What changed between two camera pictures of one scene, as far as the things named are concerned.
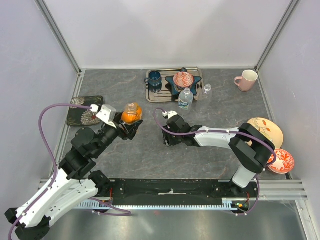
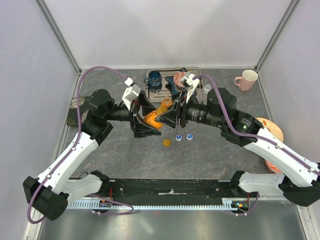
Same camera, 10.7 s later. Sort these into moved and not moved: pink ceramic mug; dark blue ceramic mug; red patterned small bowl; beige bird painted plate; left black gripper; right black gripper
Moved: left black gripper; right black gripper
Not moved: beige bird painted plate; dark blue ceramic mug; pink ceramic mug; red patterned small bowl
